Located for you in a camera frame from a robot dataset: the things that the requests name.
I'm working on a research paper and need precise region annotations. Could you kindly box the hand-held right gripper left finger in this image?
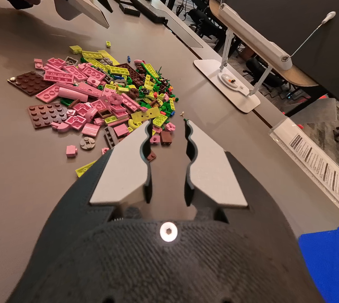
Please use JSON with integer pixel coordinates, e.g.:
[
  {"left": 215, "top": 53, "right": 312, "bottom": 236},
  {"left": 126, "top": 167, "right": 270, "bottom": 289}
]
[{"left": 90, "top": 120, "right": 153, "bottom": 206}]

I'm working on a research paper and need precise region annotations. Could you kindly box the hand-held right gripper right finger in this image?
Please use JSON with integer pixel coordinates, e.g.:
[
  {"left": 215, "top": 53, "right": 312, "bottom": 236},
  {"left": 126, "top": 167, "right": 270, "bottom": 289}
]
[{"left": 184, "top": 120, "right": 248, "bottom": 208}]

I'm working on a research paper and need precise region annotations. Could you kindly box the pile of mixed toy bricks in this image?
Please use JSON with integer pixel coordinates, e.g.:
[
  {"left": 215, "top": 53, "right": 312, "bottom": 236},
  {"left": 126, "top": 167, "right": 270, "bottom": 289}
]
[{"left": 34, "top": 45, "right": 178, "bottom": 155}]

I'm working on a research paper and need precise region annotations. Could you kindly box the black box orange mark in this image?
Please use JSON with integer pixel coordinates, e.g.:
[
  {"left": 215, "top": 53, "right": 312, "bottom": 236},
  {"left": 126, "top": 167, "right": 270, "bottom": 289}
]
[{"left": 119, "top": 2, "right": 141, "bottom": 17}]

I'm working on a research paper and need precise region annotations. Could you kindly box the grey round plate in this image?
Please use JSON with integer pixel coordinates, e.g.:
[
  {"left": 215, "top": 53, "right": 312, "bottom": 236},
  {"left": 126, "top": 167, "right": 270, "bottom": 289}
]
[{"left": 80, "top": 137, "right": 96, "bottom": 150}]

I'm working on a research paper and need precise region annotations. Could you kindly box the lime smooth tile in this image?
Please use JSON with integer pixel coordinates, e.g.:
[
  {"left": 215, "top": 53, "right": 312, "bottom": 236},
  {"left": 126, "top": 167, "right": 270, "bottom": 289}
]
[{"left": 97, "top": 49, "right": 120, "bottom": 66}]

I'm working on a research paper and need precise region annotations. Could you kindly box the long flat black device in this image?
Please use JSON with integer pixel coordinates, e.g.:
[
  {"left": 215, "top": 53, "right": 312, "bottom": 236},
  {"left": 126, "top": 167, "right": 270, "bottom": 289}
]
[{"left": 128, "top": 0, "right": 168, "bottom": 23}]

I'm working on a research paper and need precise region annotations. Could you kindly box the narrow pink plate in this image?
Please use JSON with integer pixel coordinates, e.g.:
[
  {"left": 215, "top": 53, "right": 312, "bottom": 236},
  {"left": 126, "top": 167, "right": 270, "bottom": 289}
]
[{"left": 43, "top": 70, "right": 74, "bottom": 83}]

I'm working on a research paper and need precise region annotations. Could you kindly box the brown rectangular plate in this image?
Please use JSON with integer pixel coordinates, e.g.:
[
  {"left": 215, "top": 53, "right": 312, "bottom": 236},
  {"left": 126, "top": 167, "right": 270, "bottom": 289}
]
[{"left": 116, "top": 63, "right": 145, "bottom": 88}]

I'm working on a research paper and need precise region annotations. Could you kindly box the long pink curved brick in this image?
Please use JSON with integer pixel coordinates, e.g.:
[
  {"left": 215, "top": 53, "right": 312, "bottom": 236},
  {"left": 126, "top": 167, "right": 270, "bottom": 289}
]
[{"left": 58, "top": 87, "right": 88, "bottom": 102}]

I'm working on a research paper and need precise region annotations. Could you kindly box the printed paper sheet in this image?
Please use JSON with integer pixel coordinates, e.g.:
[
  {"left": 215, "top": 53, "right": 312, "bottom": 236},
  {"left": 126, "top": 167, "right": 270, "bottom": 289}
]
[{"left": 269, "top": 118, "right": 339, "bottom": 199}]

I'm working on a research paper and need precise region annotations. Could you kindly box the brown square studded plate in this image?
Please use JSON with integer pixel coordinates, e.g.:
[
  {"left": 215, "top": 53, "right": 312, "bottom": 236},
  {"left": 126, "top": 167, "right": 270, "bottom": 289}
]
[
  {"left": 28, "top": 102, "right": 69, "bottom": 129},
  {"left": 7, "top": 71, "right": 53, "bottom": 96}
]

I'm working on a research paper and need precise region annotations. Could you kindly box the wide pink plate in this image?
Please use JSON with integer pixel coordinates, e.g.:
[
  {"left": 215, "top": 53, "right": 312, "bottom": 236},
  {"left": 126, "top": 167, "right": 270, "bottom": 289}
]
[{"left": 35, "top": 83, "right": 61, "bottom": 103}]

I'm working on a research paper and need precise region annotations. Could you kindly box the white stand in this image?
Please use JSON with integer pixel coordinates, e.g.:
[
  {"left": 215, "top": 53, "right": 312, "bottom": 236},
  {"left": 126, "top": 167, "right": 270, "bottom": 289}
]
[{"left": 193, "top": 0, "right": 337, "bottom": 113}]

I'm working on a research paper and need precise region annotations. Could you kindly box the blue plastic bin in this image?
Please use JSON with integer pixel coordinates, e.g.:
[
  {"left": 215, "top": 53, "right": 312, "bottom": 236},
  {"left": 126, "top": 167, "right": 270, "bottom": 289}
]
[{"left": 298, "top": 227, "right": 339, "bottom": 303}]

